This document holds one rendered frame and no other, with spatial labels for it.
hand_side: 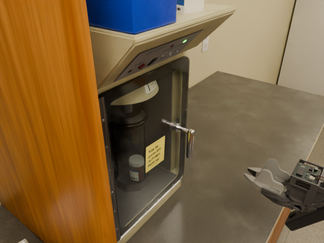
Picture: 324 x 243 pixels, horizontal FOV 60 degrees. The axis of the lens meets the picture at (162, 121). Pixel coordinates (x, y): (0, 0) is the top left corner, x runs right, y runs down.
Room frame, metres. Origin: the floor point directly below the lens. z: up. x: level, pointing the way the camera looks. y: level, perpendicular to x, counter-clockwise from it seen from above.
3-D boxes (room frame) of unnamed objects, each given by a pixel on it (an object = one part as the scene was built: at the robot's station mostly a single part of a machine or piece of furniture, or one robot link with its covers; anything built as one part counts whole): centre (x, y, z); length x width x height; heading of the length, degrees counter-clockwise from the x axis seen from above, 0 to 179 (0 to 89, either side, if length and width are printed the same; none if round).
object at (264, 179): (0.47, -0.23, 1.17); 0.09 x 0.03 x 0.06; 58
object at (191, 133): (0.63, -0.06, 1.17); 0.05 x 0.03 x 0.10; 53
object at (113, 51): (0.53, -0.01, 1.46); 0.32 x 0.11 x 0.10; 143
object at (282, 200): (0.44, -0.26, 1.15); 0.09 x 0.05 x 0.02; 58
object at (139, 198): (0.56, 0.03, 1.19); 0.30 x 0.01 x 0.40; 143
